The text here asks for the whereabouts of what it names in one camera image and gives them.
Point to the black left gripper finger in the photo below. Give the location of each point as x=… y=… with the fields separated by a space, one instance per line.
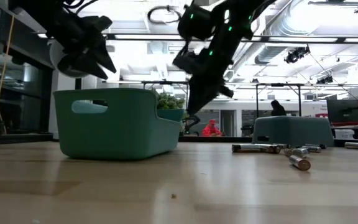
x=82 y=67
x=102 y=59

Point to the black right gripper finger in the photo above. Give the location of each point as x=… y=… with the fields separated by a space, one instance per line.
x=202 y=98
x=227 y=91

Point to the teal plastic bin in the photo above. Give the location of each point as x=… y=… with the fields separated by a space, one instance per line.
x=120 y=133

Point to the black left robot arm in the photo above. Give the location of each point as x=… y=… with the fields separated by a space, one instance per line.
x=39 y=12

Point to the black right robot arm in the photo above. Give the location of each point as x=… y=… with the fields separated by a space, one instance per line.
x=232 y=21

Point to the person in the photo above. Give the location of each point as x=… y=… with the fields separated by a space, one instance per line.
x=211 y=128
x=278 y=109

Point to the green potted plant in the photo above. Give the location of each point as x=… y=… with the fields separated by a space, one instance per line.
x=168 y=100

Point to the silver cylindrical battery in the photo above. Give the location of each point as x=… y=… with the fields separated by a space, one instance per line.
x=357 y=145
x=314 y=149
x=300 y=152
x=269 y=149
x=245 y=148
x=300 y=162
x=281 y=146
x=317 y=145
x=287 y=152

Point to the grey-green plastic bin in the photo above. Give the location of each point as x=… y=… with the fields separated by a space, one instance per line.
x=293 y=131

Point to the black ceiling spotlight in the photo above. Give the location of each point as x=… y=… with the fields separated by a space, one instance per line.
x=324 y=80
x=296 y=54

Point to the black computer monitor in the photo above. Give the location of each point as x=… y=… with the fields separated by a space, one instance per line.
x=343 y=111

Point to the white plastic container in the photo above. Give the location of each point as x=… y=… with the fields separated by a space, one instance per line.
x=344 y=134

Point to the black table edge rail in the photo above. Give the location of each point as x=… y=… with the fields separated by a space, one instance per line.
x=210 y=139

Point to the silver ventilation duct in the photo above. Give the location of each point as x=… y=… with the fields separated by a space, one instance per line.
x=269 y=54

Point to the black ceiling rail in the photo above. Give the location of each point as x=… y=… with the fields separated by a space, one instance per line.
x=291 y=38

